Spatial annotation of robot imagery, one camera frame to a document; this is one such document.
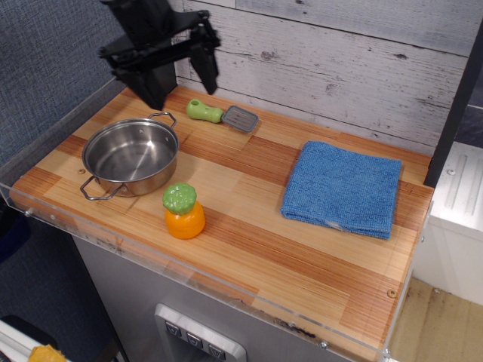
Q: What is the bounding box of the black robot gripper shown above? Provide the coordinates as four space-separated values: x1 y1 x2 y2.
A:
98 1 220 110

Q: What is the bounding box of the orange toy carrot green top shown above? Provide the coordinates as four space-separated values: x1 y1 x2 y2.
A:
162 183 206 240

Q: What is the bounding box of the black left vertical post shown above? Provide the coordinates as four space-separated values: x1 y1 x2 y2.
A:
152 1 177 101

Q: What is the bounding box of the yellow object bottom left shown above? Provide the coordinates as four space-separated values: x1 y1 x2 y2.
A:
27 345 67 362

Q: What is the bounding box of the stainless steel pot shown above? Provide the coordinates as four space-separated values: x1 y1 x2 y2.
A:
80 112 180 201

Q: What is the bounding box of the black right vertical post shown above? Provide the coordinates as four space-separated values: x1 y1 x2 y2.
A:
423 23 482 188

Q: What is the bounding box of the white aluminium side block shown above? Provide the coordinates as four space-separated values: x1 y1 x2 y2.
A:
413 142 482 305

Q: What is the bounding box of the blue towel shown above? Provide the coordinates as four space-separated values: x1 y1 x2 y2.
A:
280 141 402 240

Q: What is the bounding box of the grey cabinet with button panel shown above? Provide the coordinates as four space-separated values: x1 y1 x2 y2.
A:
74 237 381 361

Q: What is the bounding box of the clear acrylic table guard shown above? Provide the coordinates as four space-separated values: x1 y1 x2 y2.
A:
0 56 435 362

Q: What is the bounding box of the green handled grey spatula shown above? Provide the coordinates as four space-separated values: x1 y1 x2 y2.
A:
186 99 259 133

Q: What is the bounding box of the black vertical post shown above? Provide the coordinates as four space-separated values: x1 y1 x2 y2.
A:
152 1 177 101
423 23 482 188

